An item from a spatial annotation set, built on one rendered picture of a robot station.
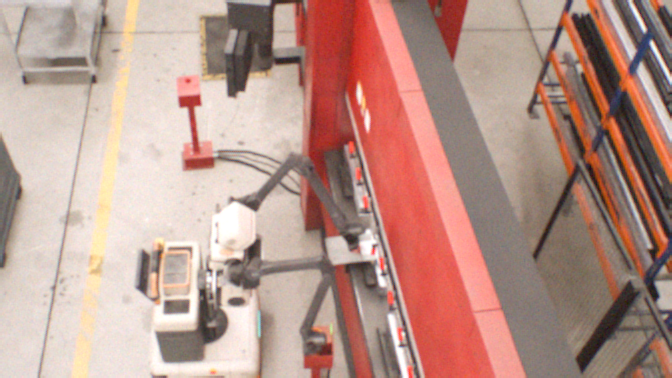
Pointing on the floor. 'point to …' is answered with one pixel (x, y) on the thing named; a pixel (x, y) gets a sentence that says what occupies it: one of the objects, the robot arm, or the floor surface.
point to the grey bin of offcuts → (10, 188)
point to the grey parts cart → (54, 32)
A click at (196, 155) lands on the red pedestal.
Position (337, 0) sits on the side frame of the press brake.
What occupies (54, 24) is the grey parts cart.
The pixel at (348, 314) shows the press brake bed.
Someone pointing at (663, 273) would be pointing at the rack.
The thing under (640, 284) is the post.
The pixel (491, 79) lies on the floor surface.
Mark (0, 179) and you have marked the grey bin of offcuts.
